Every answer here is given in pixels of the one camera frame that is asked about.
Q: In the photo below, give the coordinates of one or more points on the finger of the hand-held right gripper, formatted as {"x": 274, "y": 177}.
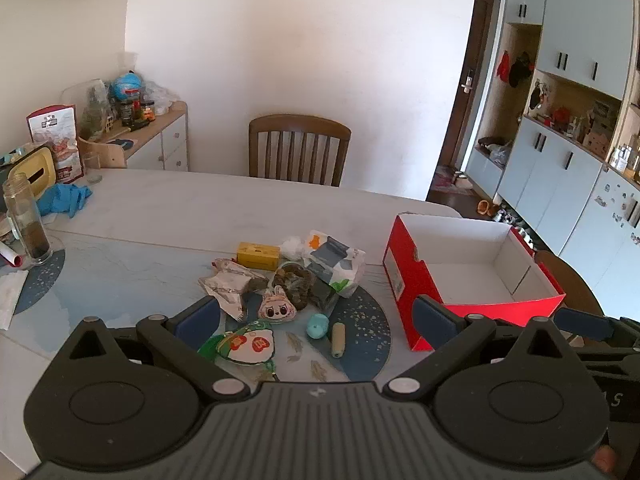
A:
{"x": 610, "y": 365}
{"x": 585, "y": 323}

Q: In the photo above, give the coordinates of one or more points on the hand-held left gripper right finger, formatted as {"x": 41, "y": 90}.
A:
{"x": 435, "y": 321}

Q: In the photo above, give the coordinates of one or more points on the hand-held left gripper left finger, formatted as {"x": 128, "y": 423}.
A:
{"x": 200, "y": 321}

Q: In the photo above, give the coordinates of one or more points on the silver foil packet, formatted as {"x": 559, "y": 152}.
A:
{"x": 225, "y": 285}

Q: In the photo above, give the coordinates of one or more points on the green white snack packet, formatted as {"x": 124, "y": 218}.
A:
{"x": 250, "y": 345}

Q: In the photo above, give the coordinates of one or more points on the red cardboard box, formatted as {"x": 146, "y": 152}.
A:
{"x": 405, "y": 270}

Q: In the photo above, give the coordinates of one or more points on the small yellow box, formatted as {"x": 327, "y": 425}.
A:
{"x": 257, "y": 255}

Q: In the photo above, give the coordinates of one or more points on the brown scrunchie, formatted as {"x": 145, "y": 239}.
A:
{"x": 287, "y": 279}

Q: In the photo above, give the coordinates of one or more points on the beige cylinder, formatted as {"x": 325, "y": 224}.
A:
{"x": 338, "y": 340}

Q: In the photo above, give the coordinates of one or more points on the dark green sachet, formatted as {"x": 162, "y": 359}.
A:
{"x": 324, "y": 296}

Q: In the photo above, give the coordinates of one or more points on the teal egg-shaped toy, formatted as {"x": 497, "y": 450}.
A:
{"x": 316, "y": 326}

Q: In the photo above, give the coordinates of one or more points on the white plastic tissue packet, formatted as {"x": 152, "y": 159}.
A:
{"x": 335, "y": 260}

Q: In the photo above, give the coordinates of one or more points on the white cotton ball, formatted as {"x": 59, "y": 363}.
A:
{"x": 292, "y": 246}

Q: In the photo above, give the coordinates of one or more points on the person's right hand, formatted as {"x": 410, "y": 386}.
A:
{"x": 604, "y": 458}

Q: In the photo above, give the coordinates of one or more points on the blue round placemat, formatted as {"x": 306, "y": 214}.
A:
{"x": 40, "y": 285}
{"x": 365, "y": 340}

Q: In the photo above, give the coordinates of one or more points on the row of shoes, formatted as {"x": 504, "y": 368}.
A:
{"x": 515, "y": 225}

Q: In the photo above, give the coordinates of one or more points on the orange slippers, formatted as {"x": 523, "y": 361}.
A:
{"x": 487, "y": 207}

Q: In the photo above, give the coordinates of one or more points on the red patterned rug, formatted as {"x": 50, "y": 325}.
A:
{"x": 450, "y": 180}

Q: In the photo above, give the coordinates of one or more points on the light blue cabinet unit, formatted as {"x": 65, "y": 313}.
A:
{"x": 550, "y": 175}

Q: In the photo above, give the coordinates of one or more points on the white wooden sideboard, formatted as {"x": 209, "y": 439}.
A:
{"x": 170, "y": 145}

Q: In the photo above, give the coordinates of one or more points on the bags in cabinet niche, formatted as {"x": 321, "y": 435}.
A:
{"x": 495, "y": 151}

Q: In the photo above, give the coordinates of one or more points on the blue rubber gloves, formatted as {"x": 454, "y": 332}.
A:
{"x": 65, "y": 197}

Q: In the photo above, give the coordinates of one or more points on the small glass cup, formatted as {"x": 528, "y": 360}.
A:
{"x": 92, "y": 167}

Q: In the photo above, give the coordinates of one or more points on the wooden holder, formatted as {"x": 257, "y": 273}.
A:
{"x": 107, "y": 156}

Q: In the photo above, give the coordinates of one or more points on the white paper napkin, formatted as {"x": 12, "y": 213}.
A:
{"x": 10, "y": 295}

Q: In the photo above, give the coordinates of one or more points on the glass jar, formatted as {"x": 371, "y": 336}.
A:
{"x": 30, "y": 230}

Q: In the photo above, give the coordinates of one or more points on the group of small ornaments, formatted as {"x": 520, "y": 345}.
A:
{"x": 575, "y": 125}

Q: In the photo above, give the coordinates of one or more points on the rolled white red paper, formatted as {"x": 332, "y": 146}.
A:
{"x": 10, "y": 255}

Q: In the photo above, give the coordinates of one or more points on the jar with orange label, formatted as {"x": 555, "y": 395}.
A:
{"x": 147, "y": 111}

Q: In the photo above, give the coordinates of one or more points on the wooden chair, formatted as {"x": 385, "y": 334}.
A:
{"x": 300, "y": 125}

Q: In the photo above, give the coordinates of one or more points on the dark jar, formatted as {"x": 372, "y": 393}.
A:
{"x": 127, "y": 111}

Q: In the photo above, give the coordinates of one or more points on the yellow lid tissue box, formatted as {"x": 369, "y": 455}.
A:
{"x": 30, "y": 167}

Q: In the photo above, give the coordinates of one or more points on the clear plastic bags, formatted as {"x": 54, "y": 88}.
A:
{"x": 162, "y": 95}

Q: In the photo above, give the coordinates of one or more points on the brown wooden door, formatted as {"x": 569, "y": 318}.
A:
{"x": 475, "y": 85}

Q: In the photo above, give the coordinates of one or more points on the red and white bag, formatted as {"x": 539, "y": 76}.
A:
{"x": 55, "y": 130}

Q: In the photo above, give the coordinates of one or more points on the blue globe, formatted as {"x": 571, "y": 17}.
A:
{"x": 125, "y": 87}

